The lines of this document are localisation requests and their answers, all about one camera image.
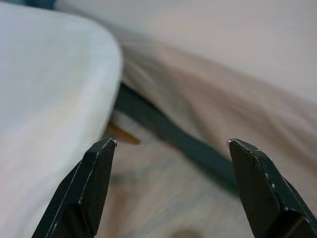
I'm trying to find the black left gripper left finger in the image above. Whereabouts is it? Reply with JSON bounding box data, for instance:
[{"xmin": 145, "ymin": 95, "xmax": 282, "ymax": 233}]
[{"xmin": 31, "ymin": 137, "xmax": 118, "ymax": 238}]

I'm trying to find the wooden bed leg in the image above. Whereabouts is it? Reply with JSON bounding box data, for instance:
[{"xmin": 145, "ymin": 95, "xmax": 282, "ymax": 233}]
[{"xmin": 106, "ymin": 123, "xmax": 141, "ymax": 145}]

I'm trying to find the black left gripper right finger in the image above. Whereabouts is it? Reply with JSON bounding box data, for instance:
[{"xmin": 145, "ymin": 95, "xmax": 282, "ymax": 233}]
[{"xmin": 226, "ymin": 138, "xmax": 317, "ymax": 238}]

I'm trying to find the beige bed sheet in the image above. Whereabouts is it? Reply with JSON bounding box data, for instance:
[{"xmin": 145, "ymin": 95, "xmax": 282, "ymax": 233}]
[{"xmin": 56, "ymin": 0, "xmax": 317, "ymax": 199}]

